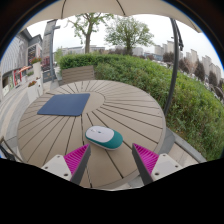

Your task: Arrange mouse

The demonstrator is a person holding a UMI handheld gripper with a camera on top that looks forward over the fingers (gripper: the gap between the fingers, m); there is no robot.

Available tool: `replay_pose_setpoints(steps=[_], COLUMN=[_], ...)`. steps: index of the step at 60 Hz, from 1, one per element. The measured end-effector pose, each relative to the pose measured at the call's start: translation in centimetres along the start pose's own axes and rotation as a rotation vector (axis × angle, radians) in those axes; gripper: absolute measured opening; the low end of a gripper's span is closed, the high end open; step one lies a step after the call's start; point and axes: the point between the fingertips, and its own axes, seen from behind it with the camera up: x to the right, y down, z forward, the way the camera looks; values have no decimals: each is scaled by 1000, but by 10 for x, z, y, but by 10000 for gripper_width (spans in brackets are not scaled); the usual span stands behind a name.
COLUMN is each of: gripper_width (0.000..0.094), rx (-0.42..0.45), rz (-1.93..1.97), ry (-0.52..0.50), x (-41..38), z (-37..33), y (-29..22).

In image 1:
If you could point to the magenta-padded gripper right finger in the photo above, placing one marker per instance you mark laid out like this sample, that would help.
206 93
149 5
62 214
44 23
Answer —
163 165

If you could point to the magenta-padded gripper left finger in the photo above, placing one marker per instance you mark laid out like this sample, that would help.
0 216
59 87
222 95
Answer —
60 165

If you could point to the white and teal computer mouse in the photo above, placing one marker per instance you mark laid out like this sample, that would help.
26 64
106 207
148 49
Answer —
101 135

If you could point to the blue rectangular mouse pad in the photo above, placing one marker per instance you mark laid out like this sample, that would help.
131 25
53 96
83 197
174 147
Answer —
65 104

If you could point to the green hedge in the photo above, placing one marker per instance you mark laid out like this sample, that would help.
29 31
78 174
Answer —
186 100

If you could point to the white planter box with flowers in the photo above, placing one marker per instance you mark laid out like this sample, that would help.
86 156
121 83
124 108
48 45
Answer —
36 68
33 91

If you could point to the brown slatted chair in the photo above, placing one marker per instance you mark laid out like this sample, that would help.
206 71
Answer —
78 74

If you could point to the dark curved parasol pole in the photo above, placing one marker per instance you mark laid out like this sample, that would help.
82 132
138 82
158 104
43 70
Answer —
174 66

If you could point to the group of high-rise buildings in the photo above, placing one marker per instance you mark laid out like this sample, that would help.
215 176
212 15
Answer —
193 56

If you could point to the grey storefront building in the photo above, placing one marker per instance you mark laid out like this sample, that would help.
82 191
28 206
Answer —
15 60

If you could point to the grey sign pylon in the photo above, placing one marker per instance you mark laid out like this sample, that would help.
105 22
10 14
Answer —
47 43

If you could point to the bare-trunked tree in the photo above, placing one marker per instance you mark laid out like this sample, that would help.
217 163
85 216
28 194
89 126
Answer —
88 40

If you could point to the leafy round tree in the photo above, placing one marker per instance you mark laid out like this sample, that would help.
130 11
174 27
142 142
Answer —
128 31

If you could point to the beige parasol canopy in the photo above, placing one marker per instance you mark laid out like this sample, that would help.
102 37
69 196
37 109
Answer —
100 5

